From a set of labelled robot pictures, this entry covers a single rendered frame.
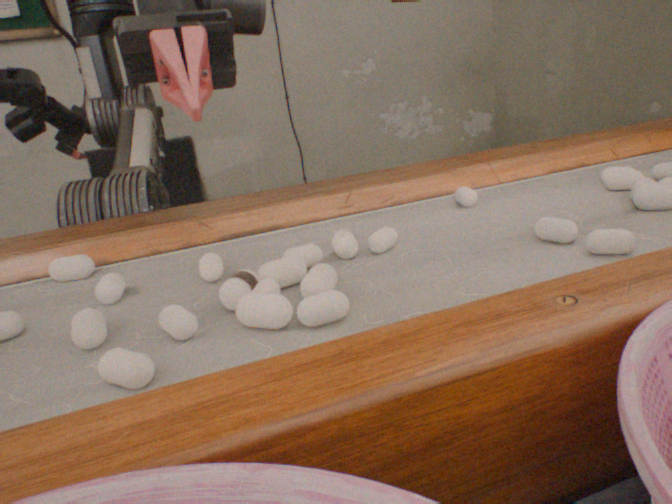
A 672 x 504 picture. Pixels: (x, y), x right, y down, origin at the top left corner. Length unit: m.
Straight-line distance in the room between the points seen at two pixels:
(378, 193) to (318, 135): 1.99
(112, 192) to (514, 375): 0.63
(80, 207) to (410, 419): 0.63
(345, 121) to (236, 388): 2.43
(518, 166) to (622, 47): 1.79
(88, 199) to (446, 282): 0.54
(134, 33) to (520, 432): 0.41
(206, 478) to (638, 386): 0.15
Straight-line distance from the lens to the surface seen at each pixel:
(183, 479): 0.17
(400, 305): 0.32
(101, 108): 1.02
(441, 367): 0.21
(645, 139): 0.82
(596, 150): 0.76
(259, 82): 2.49
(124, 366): 0.28
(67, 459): 0.21
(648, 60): 2.37
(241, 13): 0.59
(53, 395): 0.31
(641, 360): 0.22
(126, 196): 0.76
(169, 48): 0.48
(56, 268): 0.50
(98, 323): 0.34
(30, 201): 2.49
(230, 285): 0.34
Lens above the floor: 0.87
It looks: 18 degrees down
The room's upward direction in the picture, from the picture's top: 7 degrees counter-clockwise
